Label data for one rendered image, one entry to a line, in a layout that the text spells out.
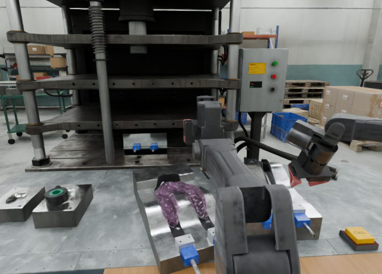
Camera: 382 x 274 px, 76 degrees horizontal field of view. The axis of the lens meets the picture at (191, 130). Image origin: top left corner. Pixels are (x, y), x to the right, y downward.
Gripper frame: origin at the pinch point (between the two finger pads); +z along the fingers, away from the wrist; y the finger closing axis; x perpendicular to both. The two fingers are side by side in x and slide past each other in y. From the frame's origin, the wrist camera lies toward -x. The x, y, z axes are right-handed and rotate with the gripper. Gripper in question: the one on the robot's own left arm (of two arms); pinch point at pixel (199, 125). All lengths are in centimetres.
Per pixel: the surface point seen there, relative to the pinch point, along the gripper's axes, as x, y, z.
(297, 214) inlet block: 29.5, -32.1, -7.4
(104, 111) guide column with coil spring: 7, 46, 71
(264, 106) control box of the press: 7, -54, 78
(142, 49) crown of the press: -30, 24, 102
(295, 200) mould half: 31.0, -37.4, 3.4
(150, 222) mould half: 32.4, 16.4, -2.1
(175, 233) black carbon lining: 34.8, 8.2, -5.7
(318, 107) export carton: 69, -327, 427
